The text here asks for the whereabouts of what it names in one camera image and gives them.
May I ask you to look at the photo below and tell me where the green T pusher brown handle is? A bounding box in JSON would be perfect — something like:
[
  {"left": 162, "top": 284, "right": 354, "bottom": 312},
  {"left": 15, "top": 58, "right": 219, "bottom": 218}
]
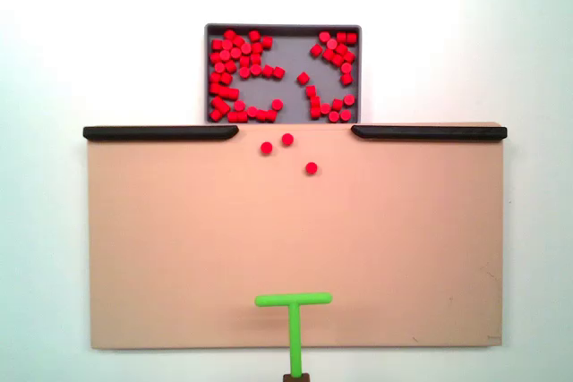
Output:
[{"left": 254, "top": 292, "right": 334, "bottom": 382}]

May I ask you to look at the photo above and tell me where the grey rectangular tray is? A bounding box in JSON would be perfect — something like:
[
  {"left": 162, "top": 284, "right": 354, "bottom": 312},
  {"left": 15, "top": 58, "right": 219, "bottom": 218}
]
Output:
[{"left": 204, "top": 22, "right": 363, "bottom": 125}]

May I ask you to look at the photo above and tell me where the beige flat board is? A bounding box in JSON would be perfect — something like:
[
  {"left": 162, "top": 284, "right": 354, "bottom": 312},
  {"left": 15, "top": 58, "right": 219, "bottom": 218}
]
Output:
[{"left": 83, "top": 121, "right": 507, "bottom": 351}]

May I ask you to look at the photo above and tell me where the black guard rail strip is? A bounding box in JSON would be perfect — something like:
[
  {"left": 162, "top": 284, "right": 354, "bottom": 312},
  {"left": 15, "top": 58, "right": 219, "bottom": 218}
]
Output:
[
  {"left": 351, "top": 124, "right": 509, "bottom": 140},
  {"left": 82, "top": 125, "right": 240, "bottom": 142}
]

